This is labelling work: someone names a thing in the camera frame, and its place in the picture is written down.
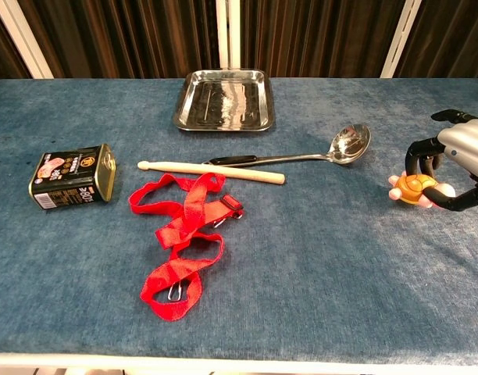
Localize rectangular stainless steel tray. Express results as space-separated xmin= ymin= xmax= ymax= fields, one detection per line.
xmin=173 ymin=69 xmax=276 ymax=133

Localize orange toy turtle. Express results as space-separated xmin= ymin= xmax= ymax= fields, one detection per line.
xmin=387 ymin=171 xmax=457 ymax=209

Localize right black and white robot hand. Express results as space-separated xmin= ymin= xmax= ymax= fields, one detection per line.
xmin=404 ymin=109 xmax=478 ymax=213

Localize steel ladle with black handle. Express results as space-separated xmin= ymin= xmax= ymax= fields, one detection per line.
xmin=202 ymin=123 xmax=373 ymax=166

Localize white frame post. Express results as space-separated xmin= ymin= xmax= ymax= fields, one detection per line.
xmin=0 ymin=0 xmax=55 ymax=80
xmin=380 ymin=0 xmax=424 ymax=79
xmin=216 ymin=0 xmax=252 ymax=72

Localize dark brown pleated curtain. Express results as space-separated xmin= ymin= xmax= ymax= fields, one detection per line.
xmin=0 ymin=5 xmax=31 ymax=80
xmin=244 ymin=0 xmax=408 ymax=78
xmin=397 ymin=0 xmax=478 ymax=85
xmin=18 ymin=0 xmax=223 ymax=80

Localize red webbing strap harness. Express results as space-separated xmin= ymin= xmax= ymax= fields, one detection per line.
xmin=128 ymin=172 xmax=244 ymax=322

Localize wooden drumstick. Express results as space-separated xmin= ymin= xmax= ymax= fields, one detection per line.
xmin=137 ymin=160 xmax=286 ymax=185

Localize black luncheon meat can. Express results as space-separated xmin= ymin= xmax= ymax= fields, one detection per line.
xmin=28 ymin=143 xmax=117 ymax=211

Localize blue felt table cover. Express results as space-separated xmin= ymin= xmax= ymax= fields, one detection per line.
xmin=0 ymin=77 xmax=478 ymax=367

